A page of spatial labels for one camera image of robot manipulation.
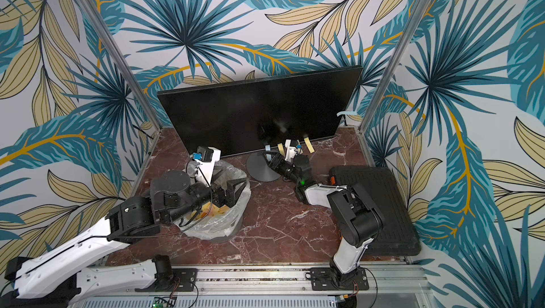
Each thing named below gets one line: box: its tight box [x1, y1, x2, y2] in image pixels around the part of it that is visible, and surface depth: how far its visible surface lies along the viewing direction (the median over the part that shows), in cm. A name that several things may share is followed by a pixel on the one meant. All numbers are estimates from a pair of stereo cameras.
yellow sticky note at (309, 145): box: [303, 136, 316, 154], surface depth 92 cm
